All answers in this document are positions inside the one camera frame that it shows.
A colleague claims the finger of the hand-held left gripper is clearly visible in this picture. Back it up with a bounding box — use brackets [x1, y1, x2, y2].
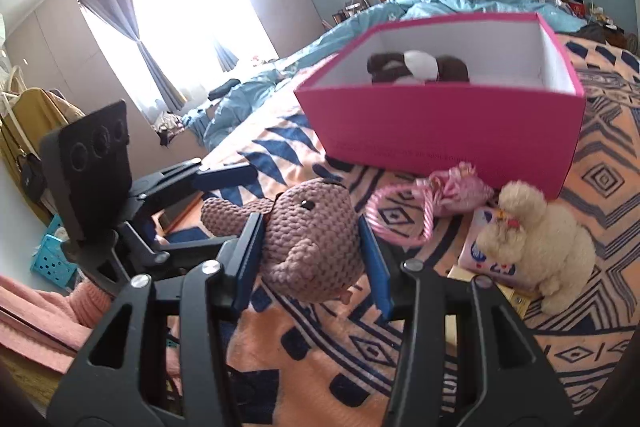
[127, 159, 259, 219]
[117, 213, 240, 280]

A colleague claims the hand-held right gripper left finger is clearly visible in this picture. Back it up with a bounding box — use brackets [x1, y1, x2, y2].
[47, 212, 266, 427]

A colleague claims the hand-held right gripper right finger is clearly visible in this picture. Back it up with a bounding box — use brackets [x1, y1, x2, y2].
[357, 222, 566, 427]

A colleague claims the pink striped ring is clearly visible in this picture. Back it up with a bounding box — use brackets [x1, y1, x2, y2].
[365, 184, 435, 249]

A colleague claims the brown knitted bear toy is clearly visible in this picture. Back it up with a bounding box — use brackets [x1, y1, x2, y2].
[200, 177, 373, 305]

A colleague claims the pink flowered tissue pack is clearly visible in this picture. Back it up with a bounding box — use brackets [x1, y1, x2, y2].
[460, 207, 538, 293]

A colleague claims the pink frilly pouch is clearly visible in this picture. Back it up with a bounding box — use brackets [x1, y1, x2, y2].
[417, 162, 496, 214]

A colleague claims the pink cardboard box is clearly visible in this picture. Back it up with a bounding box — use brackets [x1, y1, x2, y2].
[294, 12, 587, 200]

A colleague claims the cream plush dog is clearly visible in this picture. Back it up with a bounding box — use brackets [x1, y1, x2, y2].
[475, 181, 597, 315]

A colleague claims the brown white plush toy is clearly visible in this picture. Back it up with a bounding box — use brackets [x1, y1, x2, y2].
[366, 50, 471, 85]

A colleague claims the person's left forearm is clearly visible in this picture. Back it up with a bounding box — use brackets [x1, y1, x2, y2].
[0, 274, 118, 375]

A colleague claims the small black bag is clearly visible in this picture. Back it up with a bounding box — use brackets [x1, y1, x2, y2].
[20, 154, 46, 198]

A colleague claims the yellow coat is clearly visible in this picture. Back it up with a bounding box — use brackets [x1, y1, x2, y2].
[0, 87, 86, 223]

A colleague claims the blue plastic basket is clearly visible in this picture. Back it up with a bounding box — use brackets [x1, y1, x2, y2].
[31, 214, 81, 293]

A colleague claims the cluttered bedside shelf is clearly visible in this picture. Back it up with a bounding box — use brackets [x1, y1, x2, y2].
[332, 0, 378, 25]

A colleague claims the orange blue patterned blanket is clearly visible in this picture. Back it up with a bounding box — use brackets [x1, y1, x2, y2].
[165, 32, 640, 427]

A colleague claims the dark cloth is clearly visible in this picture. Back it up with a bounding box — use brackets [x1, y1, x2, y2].
[582, 22, 631, 48]

